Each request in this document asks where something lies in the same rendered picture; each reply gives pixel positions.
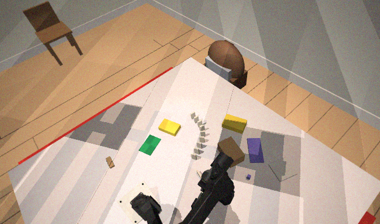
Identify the green flat rectangular block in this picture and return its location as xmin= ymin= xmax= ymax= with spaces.
xmin=139 ymin=135 xmax=161 ymax=156

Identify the yellow rectangular block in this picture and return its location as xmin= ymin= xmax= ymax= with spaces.
xmin=158 ymin=119 xmax=181 ymax=136
xmin=222 ymin=114 xmax=247 ymax=134

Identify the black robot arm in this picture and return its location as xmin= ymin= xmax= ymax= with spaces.
xmin=130 ymin=152 xmax=235 ymax=224

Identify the purple flat rectangular block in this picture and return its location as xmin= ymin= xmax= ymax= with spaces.
xmin=247 ymin=138 xmax=264 ymax=163

